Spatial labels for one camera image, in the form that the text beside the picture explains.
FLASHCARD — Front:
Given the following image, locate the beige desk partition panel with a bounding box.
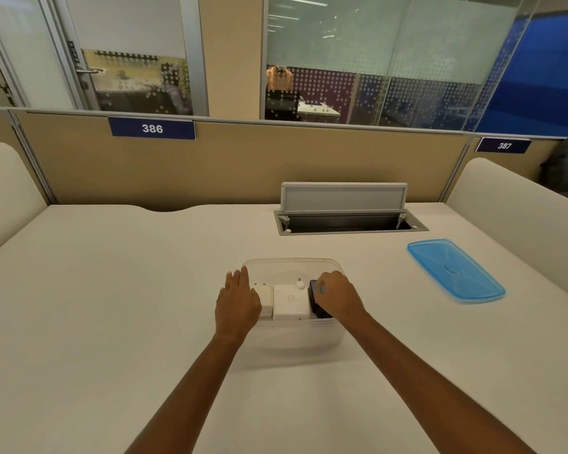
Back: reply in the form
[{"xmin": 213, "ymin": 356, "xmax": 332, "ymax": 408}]
[{"xmin": 9, "ymin": 108, "xmax": 475, "ymax": 214}]

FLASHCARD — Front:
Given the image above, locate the glass door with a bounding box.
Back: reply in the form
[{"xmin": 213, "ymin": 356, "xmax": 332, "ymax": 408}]
[{"xmin": 37, "ymin": 0, "xmax": 210, "ymax": 117}]

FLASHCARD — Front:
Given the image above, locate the clear plastic container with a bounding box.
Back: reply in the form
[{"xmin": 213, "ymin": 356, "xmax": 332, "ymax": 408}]
[{"xmin": 240, "ymin": 258, "xmax": 347, "ymax": 351}]

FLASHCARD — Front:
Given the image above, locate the large blue number sign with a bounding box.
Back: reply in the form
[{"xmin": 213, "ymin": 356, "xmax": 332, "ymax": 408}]
[{"xmin": 108, "ymin": 117, "xmax": 196, "ymax": 140}]

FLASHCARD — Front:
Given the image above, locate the blue plastic container lid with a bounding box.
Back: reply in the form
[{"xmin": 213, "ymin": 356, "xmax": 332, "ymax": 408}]
[{"xmin": 407, "ymin": 238, "xmax": 506, "ymax": 305}]

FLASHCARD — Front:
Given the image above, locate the cream desk side divider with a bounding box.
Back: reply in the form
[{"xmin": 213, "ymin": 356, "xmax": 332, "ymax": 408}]
[
  {"xmin": 0, "ymin": 142, "xmax": 49, "ymax": 264},
  {"xmin": 446, "ymin": 158, "xmax": 568, "ymax": 307}
]

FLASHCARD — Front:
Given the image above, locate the person's right hand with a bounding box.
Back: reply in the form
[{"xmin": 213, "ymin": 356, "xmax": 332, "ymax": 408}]
[{"xmin": 316, "ymin": 271, "xmax": 368, "ymax": 327}]

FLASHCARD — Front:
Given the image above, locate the frosted glass window panel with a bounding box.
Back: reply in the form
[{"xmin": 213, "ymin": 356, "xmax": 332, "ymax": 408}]
[{"xmin": 263, "ymin": 0, "xmax": 542, "ymax": 134}]

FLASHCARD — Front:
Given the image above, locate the grey cable tray flap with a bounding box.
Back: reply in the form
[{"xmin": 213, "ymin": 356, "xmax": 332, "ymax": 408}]
[{"xmin": 281, "ymin": 182, "xmax": 408, "ymax": 216}]

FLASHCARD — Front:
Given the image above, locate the white background table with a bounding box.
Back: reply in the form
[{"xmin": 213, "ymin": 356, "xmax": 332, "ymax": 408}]
[{"xmin": 297, "ymin": 101, "xmax": 342, "ymax": 124}]

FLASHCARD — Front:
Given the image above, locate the small blue number sign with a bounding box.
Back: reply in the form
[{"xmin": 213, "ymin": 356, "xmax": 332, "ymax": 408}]
[{"xmin": 475, "ymin": 137, "xmax": 533, "ymax": 154}]

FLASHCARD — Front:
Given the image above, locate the large white power adapter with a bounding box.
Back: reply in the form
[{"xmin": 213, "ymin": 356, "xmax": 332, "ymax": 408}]
[{"xmin": 272, "ymin": 284, "xmax": 311, "ymax": 322}]

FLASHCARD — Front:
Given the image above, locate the person's right forearm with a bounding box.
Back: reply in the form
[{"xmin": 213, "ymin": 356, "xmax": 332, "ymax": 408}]
[{"xmin": 335, "ymin": 311, "xmax": 538, "ymax": 454}]

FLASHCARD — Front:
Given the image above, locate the person's left hand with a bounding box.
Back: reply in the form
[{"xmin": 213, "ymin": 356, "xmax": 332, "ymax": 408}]
[{"xmin": 215, "ymin": 268, "xmax": 262, "ymax": 339}]

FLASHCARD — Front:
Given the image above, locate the grey desk cable tray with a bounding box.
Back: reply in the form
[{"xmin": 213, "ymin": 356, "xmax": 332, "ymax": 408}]
[{"xmin": 274, "ymin": 210, "xmax": 429, "ymax": 236}]

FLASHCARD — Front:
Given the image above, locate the person's left forearm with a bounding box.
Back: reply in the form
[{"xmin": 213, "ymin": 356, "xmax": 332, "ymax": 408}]
[{"xmin": 125, "ymin": 332, "xmax": 249, "ymax": 454}]

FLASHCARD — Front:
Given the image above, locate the small white power adapter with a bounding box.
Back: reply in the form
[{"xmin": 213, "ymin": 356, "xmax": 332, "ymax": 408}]
[{"xmin": 254, "ymin": 280, "xmax": 275, "ymax": 318}]

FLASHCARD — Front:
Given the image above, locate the black power adapter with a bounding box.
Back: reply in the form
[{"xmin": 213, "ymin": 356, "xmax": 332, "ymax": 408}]
[{"xmin": 308, "ymin": 279, "xmax": 334, "ymax": 320}]

